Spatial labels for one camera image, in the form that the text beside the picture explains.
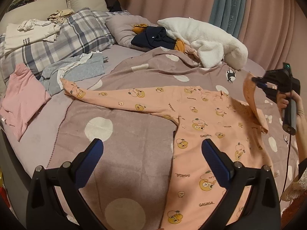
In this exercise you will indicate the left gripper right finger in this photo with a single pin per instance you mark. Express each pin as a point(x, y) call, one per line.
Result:
point(261, 210)

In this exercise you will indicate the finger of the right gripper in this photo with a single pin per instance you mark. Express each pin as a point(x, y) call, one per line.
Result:
point(258, 80)
point(261, 85)

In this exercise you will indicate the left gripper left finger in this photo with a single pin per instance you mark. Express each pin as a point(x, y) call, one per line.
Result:
point(54, 200)

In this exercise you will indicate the peach cartoon print baby garment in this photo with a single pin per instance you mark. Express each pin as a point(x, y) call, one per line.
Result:
point(235, 127)

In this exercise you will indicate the person's right hand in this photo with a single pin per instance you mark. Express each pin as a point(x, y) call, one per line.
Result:
point(282, 102)

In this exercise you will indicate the pink curtain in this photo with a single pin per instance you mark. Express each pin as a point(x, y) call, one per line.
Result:
point(274, 31)

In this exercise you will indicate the white fluffy fleece garment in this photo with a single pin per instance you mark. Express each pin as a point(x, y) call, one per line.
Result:
point(211, 43)

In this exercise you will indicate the teal curtain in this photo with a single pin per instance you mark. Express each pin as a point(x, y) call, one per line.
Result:
point(228, 15)

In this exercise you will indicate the mauve polka dot blanket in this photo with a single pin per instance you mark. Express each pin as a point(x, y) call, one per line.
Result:
point(128, 188)

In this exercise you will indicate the navy blue garment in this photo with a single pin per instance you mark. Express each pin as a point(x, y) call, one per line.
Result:
point(153, 37)

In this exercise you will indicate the pink striped garment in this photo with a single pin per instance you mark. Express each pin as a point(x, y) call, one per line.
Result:
point(24, 96)

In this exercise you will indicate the mustard orange garment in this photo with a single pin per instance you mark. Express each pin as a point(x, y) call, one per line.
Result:
point(179, 46)

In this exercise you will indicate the mauve pillow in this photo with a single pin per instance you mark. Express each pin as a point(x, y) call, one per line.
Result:
point(121, 28)

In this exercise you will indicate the grey striped garment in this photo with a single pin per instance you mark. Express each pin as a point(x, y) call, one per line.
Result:
point(49, 74)

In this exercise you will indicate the white small cloth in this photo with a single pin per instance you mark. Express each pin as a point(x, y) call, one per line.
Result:
point(88, 66)

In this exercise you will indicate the dark cushion near headboard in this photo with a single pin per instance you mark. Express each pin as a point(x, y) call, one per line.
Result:
point(113, 5)

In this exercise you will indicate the white printed shirt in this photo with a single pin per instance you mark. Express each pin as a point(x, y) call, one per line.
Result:
point(28, 32)

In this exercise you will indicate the grey plaid pillow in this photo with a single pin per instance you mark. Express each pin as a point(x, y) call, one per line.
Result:
point(83, 32)

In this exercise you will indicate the beige crumpled cloth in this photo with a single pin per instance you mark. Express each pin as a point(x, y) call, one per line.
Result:
point(60, 16)

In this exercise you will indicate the beige headboard cushion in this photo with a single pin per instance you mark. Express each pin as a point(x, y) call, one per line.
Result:
point(42, 9)

